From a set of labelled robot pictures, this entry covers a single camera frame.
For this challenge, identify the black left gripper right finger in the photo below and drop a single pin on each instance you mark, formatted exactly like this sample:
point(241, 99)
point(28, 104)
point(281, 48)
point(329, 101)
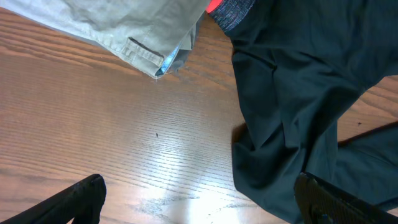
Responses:
point(321, 202)

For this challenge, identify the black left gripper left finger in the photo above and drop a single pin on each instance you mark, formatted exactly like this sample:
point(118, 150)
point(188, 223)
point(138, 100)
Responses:
point(80, 203)

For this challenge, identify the black leggings red waistband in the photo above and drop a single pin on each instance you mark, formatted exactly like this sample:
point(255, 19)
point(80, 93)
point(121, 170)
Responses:
point(299, 65)

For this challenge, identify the grey folded garment under khaki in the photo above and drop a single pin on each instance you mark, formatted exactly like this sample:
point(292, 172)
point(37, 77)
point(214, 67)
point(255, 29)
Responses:
point(176, 60)

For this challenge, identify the folded khaki pants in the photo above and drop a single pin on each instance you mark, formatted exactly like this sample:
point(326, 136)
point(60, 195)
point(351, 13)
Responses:
point(142, 33)

